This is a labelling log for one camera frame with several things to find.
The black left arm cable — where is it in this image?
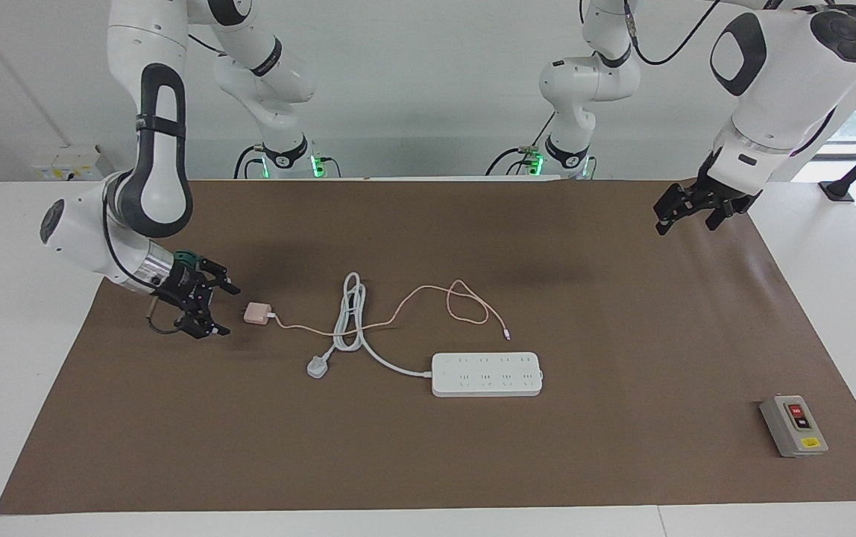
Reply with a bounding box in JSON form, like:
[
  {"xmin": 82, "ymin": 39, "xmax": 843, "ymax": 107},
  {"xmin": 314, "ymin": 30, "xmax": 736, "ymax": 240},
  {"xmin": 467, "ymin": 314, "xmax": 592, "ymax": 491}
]
[{"xmin": 581, "ymin": 0, "xmax": 856, "ymax": 157}]

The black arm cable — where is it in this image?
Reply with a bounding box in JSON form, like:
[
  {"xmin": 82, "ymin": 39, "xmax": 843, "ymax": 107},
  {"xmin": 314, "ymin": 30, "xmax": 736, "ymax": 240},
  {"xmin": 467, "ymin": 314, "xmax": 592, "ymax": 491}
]
[
  {"xmin": 581, "ymin": 0, "xmax": 856, "ymax": 157},
  {"xmin": 102, "ymin": 194, "xmax": 184, "ymax": 335}
]

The black base cable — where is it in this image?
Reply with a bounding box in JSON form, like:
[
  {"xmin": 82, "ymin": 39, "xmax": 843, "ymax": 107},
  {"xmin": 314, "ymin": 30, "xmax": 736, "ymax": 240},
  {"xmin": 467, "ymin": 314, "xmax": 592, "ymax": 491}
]
[
  {"xmin": 484, "ymin": 112, "xmax": 556, "ymax": 178},
  {"xmin": 233, "ymin": 144, "xmax": 268, "ymax": 180}
]

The white wall socket box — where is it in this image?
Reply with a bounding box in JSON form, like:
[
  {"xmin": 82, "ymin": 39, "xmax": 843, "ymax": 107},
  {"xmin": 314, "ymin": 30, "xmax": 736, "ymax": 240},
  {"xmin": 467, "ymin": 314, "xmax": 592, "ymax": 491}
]
[{"xmin": 31, "ymin": 145, "xmax": 114, "ymax": 182}]

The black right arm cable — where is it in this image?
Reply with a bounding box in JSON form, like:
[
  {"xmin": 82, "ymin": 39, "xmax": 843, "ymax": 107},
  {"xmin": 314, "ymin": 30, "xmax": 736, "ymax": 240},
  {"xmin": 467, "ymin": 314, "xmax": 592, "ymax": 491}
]
[{"xmin": 102, "ymin": 194, "xmax": 184, "ymax": 335}]

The brown table mat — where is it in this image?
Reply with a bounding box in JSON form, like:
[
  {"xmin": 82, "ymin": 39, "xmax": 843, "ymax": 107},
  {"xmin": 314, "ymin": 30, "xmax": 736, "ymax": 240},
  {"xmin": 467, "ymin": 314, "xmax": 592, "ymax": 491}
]
[{"xmin": 0, "ymin": 178, "xmax": 856, "ymax": 515}]

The pink charging cable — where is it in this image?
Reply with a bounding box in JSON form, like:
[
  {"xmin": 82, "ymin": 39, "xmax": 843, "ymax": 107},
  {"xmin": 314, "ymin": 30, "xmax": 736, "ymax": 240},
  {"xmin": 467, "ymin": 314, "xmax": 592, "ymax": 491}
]
[{"xmin": 268, "ymin": 280, "xmax": 511, "ymax": 341}]

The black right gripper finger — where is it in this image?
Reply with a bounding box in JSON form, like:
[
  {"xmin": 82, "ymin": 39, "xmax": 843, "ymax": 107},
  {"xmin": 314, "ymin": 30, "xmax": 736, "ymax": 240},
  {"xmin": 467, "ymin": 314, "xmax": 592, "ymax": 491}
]
[
  {"xmin": 178, "ymin": 312, "xmax": 231, "ymax": 340},
  {"xmin": 201, "ymin": 259, "xmax": 241, "ymax": 295}
]

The grey on-off switch box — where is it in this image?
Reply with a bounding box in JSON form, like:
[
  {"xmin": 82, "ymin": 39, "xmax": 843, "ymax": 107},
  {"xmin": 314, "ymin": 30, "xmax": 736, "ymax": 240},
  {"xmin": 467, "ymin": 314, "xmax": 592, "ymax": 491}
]
[{"xmin": 760, "ymin": 395, "xmax": 829, "ymax": 458}]

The white power cord with plug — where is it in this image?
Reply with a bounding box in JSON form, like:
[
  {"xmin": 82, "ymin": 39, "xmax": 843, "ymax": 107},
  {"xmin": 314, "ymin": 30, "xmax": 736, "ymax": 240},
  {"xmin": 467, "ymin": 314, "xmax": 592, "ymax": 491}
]
[{"xmin": 306, "ymin": 272, "xmax": 435, "ymax": 380}]

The white power strip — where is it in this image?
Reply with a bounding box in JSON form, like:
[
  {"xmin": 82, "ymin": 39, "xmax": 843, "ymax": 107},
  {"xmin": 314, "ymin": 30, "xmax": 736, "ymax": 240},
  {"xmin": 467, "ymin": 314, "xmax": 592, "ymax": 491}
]
[{"xmin": 431, "ymin": 352, "xmax": 544, "ymax": 398}]

